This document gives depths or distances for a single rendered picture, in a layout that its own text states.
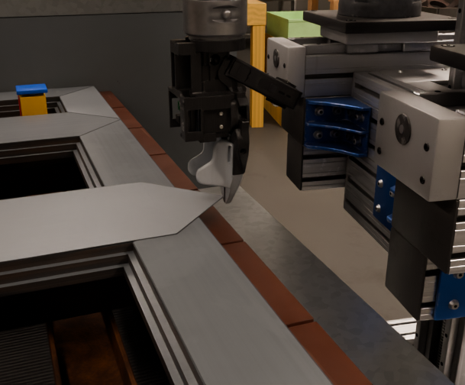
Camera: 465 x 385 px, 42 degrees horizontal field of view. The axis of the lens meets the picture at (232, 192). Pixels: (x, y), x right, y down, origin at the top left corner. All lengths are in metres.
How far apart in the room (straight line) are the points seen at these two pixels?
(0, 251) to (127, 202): 0.18
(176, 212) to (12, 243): 0.19
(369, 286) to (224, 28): 1.73
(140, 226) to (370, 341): 0.33
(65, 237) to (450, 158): 0.42
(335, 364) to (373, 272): 1.90
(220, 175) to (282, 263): 0.28
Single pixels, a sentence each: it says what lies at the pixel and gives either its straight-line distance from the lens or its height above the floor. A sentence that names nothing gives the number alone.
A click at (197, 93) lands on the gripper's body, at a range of 0.72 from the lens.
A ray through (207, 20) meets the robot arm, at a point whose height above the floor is 1.08.
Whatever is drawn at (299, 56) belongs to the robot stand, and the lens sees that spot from 1.09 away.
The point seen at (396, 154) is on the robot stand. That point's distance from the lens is 0.72.
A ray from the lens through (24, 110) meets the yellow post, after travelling 1.32.
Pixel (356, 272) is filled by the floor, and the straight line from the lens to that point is 2.41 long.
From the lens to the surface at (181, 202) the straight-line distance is 0.78.
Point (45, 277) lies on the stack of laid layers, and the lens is 0.68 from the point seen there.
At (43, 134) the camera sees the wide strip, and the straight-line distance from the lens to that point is 1.13.
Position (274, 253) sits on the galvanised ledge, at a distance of 1.02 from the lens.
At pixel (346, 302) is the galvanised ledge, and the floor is 0.68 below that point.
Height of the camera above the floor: 1.15
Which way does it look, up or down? 22 degrees down
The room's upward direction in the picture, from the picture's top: straight up
